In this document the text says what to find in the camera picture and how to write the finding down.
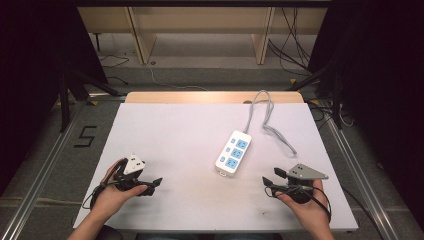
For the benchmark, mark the person's right hand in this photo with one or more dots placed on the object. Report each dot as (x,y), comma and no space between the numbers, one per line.
(311,213)

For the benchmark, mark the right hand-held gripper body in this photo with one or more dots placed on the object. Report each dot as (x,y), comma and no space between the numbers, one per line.
(301,186)

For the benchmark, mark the person's left hand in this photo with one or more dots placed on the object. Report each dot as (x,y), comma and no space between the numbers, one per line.
(108,200)

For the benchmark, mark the black metal stand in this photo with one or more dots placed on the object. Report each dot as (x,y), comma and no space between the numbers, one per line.
(65,100)
(336,100)

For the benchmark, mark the white power strip blue sockets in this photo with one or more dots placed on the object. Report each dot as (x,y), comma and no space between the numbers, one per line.
(233,153)

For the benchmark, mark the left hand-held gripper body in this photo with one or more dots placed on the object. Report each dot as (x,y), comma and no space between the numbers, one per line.
(130,176)

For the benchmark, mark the white table board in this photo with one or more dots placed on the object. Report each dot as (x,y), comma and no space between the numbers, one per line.
(186,140)

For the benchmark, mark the light wooden background desk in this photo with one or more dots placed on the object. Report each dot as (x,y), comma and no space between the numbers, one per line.
(200,23)

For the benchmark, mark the black curtain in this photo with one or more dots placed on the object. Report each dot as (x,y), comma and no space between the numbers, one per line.
(383,83)
(30,83)

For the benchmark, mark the aluminium floor rail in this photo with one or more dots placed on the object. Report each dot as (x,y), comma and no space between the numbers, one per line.
(43,166)
(360,176)

